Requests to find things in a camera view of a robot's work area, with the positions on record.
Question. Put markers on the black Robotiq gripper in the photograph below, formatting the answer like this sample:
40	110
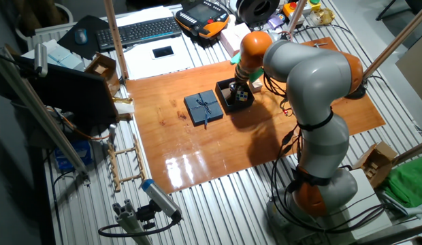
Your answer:
239	81

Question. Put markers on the small Rubik's cube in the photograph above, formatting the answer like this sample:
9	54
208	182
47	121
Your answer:
243	96

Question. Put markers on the pale wooden cube block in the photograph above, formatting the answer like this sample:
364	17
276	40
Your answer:
256	87

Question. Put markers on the blue gift box lid ribbon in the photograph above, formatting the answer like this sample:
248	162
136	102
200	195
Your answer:
204	109

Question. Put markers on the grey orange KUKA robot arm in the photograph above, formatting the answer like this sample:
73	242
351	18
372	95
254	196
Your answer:
316	78

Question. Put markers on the dark blue gift box base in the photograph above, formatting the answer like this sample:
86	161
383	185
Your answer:
236	107

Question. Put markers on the pale pink gift box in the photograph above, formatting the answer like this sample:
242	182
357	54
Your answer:
231	37

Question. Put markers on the orange emergency stop button box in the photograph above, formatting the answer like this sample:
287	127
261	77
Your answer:
290	8

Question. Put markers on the yellow box green button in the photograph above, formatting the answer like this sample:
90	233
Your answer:
314	4

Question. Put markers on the small open cardboard box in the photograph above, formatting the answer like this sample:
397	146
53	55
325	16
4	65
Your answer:
103	69

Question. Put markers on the cardboard box with inserts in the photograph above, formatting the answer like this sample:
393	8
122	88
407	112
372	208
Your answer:
377	163

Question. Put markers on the white light blue box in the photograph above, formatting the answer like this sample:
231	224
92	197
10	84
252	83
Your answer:
61	56

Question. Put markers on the small white bottle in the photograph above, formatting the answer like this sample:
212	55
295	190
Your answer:
231	21

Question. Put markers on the glossy wooden board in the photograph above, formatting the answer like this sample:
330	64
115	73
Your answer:
197	153

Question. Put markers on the small purple object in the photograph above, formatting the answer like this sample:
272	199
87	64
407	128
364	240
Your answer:
275	22

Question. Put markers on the black orange teach pendant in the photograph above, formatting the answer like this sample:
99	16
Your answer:
200	17

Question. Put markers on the black filament spool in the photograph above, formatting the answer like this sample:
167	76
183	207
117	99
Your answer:
258	10

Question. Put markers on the white smartphone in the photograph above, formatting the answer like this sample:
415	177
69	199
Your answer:
162	51

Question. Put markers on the large white paper sheet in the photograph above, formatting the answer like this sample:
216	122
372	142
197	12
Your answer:
146	68

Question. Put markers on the black computer keyboard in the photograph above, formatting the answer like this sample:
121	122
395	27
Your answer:
139	32

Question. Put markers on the white tissue gold foil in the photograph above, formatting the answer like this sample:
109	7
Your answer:
124	108

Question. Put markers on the wooden ladder rack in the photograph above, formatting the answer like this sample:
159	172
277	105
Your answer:
124	163

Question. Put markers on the black mouse pad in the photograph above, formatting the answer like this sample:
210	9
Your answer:
92	24

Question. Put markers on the grey computer mouse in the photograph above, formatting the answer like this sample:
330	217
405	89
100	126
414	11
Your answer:
81	35

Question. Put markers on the black flat monitor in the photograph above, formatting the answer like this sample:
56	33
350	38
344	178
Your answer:
71	95

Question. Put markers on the aluminium profile stand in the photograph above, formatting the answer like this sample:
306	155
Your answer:
129	221

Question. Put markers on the blue plastic package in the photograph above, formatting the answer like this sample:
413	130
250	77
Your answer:
75	154

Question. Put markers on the beige flat panel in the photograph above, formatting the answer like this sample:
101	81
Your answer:
415	75

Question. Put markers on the green cloth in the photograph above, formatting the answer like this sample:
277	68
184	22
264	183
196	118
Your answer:
408	180

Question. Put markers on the long aluminium bar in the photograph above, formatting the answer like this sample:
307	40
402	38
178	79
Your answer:
44	115

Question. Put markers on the white ribbed panel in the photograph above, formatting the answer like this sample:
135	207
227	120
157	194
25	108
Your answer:
51	32

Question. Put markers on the wooden frame post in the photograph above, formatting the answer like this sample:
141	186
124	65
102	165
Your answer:
115	37
411	151
296	17
401	34

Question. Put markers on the silver camera blue end cap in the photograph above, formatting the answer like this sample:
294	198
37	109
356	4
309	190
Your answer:
160	199

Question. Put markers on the black camera clamp mount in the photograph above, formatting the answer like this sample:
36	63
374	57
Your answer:
146	214

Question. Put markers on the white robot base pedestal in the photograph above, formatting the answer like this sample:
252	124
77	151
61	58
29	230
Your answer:
364	183

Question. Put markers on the silver depth camera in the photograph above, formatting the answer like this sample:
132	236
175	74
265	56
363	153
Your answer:
41	59

